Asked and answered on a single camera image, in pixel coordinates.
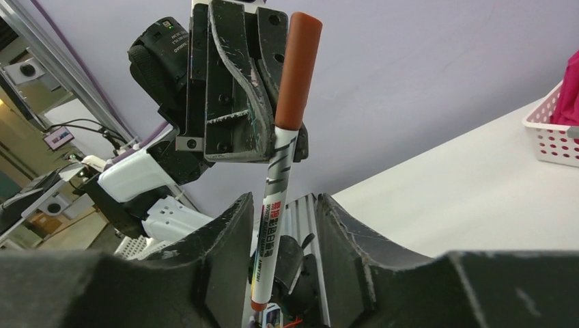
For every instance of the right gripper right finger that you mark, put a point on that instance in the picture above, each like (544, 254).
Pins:
(371, 281)

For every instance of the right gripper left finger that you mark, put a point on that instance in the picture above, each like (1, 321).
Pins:
(199, 281)

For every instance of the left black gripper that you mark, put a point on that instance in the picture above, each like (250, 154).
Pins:
(232, 94)

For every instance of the white red whiteboard marker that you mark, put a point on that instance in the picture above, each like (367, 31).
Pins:
(275, 195)

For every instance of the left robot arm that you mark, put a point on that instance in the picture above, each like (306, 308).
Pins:
(130, 188)

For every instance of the white plastic basket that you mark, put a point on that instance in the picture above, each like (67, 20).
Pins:
(551, 143)

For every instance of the magenta cloth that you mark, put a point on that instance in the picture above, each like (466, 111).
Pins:
(566, 112)

